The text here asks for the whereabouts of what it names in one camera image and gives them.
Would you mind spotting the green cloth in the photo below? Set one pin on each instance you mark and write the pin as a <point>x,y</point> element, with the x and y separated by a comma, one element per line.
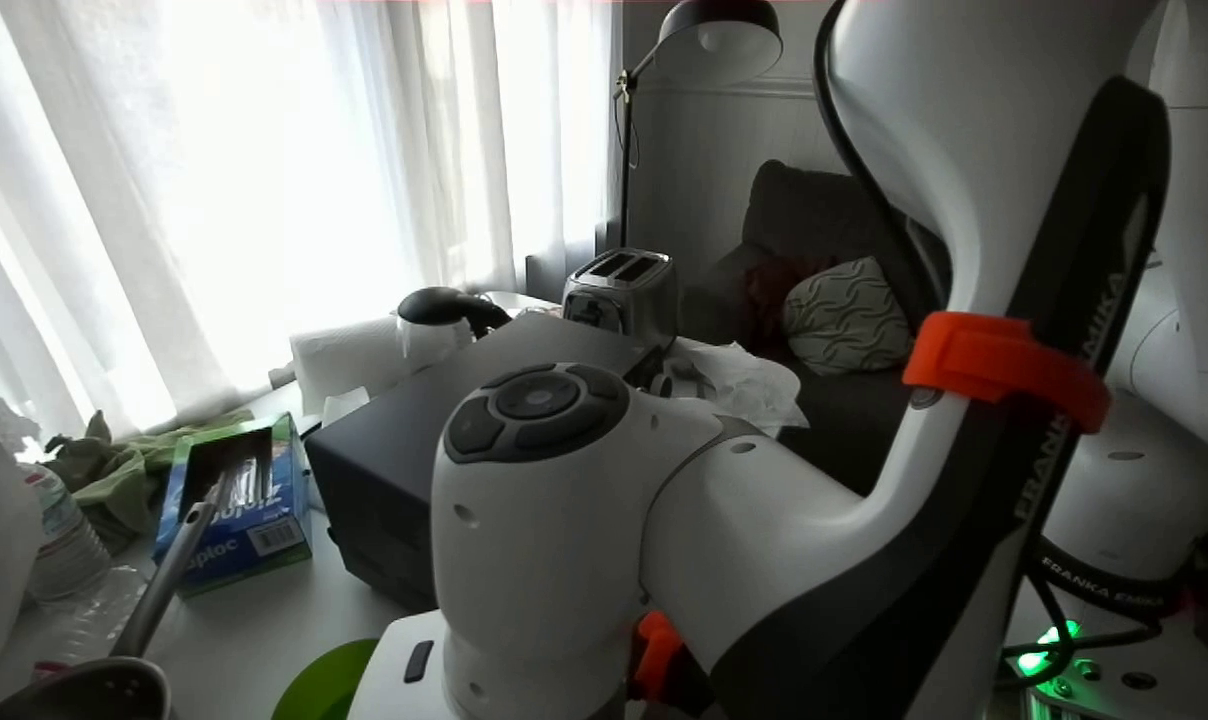
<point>124,483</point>

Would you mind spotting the black floor lamp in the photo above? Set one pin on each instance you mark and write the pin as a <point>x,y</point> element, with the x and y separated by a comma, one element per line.
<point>729,25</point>

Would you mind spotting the dark grey sofa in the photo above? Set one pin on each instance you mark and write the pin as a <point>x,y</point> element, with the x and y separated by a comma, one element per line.
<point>805,215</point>

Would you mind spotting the grey patterned pillow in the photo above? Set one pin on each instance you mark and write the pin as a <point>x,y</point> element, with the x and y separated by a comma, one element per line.
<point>847,314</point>

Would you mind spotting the white cloth towel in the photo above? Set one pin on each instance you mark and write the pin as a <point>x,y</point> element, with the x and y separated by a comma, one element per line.
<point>747,381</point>

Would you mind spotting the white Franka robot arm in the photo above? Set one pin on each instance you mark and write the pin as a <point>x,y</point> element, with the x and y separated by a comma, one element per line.
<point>566,532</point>

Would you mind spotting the green bowl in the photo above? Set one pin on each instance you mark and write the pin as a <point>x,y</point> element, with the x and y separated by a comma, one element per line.
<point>328,687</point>

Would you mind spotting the white sheer curtain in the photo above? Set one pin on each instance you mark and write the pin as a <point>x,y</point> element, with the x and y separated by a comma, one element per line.
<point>230,174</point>

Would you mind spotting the grey robot mounting base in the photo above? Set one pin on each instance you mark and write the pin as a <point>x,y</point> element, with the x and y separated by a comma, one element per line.
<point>1071,653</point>

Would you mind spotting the metal ladle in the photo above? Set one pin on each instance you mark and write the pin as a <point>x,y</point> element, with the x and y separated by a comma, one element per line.
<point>166,586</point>

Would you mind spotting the silver toaster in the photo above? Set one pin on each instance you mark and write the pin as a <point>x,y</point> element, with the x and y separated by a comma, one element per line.
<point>617,292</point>

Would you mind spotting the blue cardboard box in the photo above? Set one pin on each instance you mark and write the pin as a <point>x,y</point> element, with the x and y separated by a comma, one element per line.
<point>251,513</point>

